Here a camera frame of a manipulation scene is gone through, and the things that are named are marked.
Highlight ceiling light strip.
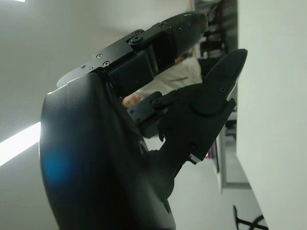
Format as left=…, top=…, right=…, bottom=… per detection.
left=0, top=121, right=42, bottom=166

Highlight white office desk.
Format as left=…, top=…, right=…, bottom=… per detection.
left=217, top=119, right=251, bottom=192

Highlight black office chair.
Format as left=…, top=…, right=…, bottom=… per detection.
left=233, top=205, right=266, bottom=230

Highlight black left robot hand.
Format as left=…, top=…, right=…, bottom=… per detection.
left=39, top=11, right=248, bottom=230

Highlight person light top black trousers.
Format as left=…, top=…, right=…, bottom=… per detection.
left=122, top=43, right=203, bottom=108

